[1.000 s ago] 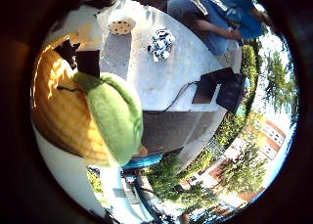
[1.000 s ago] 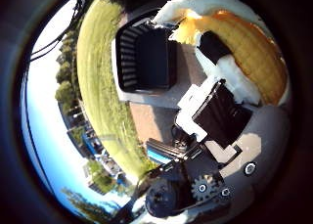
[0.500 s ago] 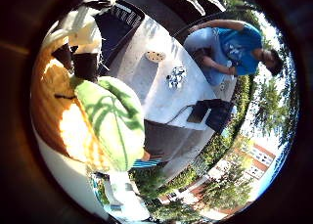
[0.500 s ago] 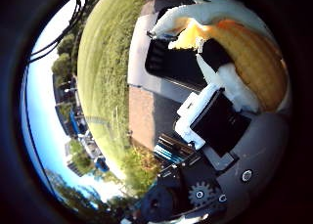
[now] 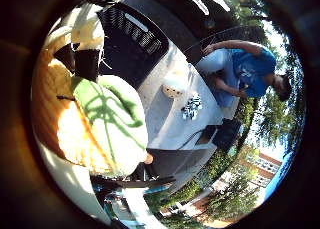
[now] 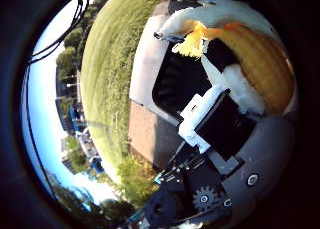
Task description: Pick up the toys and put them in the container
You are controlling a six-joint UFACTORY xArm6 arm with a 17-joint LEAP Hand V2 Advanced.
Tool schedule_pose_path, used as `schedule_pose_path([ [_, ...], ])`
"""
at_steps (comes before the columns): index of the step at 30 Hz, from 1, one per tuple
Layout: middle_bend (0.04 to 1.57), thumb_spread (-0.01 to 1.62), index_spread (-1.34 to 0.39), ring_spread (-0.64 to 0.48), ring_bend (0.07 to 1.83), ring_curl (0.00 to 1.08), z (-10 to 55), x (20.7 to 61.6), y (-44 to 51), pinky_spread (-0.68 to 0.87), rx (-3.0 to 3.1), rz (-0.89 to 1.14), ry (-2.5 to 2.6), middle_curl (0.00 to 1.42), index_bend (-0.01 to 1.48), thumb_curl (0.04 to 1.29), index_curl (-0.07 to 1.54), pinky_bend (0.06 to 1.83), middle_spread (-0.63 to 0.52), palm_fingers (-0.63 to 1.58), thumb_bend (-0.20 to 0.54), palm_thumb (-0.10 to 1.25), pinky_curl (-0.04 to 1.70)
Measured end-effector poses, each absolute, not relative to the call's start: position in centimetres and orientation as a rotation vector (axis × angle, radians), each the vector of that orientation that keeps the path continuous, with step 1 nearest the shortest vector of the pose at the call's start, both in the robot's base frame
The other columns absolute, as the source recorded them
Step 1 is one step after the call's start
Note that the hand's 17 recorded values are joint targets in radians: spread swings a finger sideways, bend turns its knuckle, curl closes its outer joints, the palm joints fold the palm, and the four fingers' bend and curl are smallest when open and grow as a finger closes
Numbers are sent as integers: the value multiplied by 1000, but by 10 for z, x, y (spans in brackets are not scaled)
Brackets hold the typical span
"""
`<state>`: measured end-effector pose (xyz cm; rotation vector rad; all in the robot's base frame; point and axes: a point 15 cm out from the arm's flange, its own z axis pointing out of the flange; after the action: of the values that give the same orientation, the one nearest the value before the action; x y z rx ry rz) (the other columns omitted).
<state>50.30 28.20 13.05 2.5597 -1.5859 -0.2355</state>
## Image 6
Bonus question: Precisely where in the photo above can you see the black slatted basket container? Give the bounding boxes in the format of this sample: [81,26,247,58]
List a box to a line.
[151,38,218,127]

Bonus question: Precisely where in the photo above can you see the yellow corn plush toy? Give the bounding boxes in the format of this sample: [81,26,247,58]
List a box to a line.
[154,0,298,117]

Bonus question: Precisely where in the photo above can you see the black cable bundle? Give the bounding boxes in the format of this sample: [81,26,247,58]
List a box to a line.
[28,0,92,65]

